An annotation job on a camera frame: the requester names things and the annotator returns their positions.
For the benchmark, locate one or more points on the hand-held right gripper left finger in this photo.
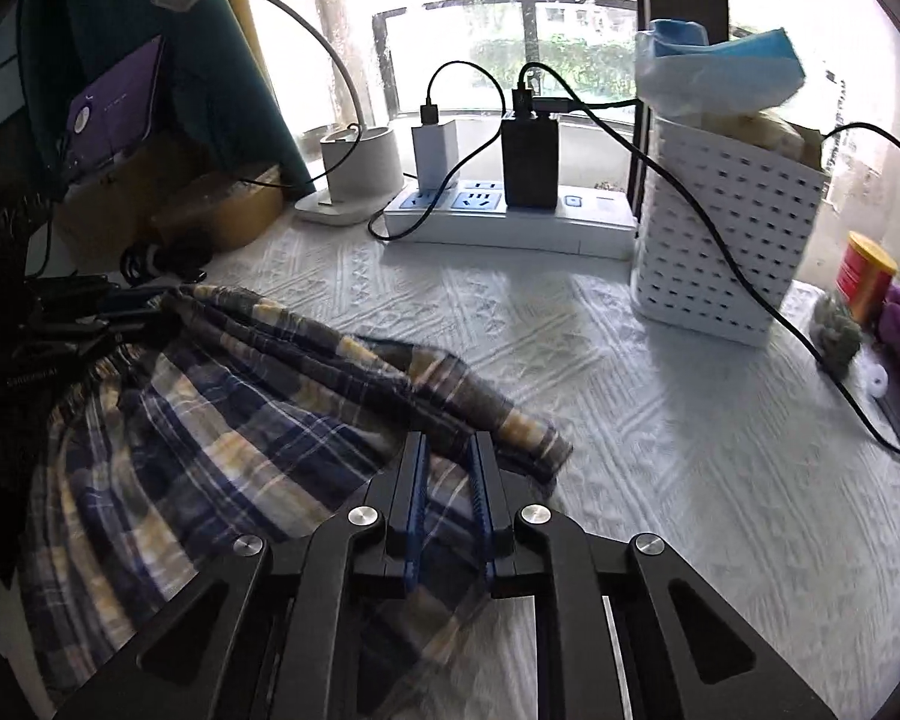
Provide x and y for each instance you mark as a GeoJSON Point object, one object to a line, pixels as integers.
{"type": "Point", "coordinates": [418, 510]}

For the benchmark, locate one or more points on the pale packet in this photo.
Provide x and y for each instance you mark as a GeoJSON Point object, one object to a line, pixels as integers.
{"type": "Point", "coordinates": [765, 135]}

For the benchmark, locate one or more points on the teal curtain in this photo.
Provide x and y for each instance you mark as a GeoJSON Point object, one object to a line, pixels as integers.
{"type": "Point", "coordinates": [217, 75]}

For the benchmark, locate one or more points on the white perforated basket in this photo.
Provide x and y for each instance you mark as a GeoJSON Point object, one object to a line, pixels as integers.
{"type": "Point", "coordinates": [705, 240]}

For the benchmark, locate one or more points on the red can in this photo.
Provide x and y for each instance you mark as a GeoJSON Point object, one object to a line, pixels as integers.
{"type": "Point", "coordinates": [862, 285]}

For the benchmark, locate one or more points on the black charger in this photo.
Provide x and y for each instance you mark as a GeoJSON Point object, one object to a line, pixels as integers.
{"type": "Point", "coordinates": [529, 161]}

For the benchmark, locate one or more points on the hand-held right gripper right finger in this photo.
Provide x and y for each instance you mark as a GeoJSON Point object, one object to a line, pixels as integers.
{"type": "Point", "coordinates": [480, 502]}

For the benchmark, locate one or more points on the white power strip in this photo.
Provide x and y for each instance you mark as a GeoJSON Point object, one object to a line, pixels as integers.
{"type": "Point", "coordinates": [510, 229]}

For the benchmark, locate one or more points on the blue and white plastic bag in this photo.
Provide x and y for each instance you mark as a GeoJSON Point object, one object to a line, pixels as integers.
{"type": "Point", "coordinates": [720, 67]}

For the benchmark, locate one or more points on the small white roll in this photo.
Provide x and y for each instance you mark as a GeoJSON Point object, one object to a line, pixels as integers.
{"type": "Point", "coordinates": [868, 379]}

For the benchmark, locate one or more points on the white textured tablecloth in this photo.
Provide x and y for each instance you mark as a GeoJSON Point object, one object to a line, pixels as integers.
{"type": "Point", "coordinates": [645, 465]}

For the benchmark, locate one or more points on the white desk lamp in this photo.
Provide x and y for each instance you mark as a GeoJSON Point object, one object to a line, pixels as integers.
{"type": "Point", "coordinates": [360, 165]}

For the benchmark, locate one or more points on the balcony railing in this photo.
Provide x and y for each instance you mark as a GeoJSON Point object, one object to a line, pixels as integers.
{"type": "Point", "coordinates": [529, 22]}

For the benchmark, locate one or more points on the cardboard box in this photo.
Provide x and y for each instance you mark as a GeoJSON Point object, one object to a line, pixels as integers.
{"type": "Point", "coordinates": [157, 157]}

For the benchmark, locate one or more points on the white charger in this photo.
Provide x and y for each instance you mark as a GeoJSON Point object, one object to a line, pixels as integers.
{"type": "Point", "coordinates": [435, 157]}

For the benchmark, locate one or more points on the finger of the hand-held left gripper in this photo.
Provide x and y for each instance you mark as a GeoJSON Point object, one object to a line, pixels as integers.
{"type": "Point", "coordinates": [82, 330]}
{"type": "Point", "coordinates": [97, 289]}

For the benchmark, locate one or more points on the grey-green lump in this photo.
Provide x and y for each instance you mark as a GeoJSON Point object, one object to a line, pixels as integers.
{"type": "Point", "coordinates": [836, 334]}

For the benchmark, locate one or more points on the blue plaid pants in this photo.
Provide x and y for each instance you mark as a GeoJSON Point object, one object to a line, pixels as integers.
{"type": "Point", "coordinates": [195, 427]}

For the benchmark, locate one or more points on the purple flat box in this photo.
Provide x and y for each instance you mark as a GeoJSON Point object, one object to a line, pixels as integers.
{"type": "Point", "coordinates": [116, 105]}

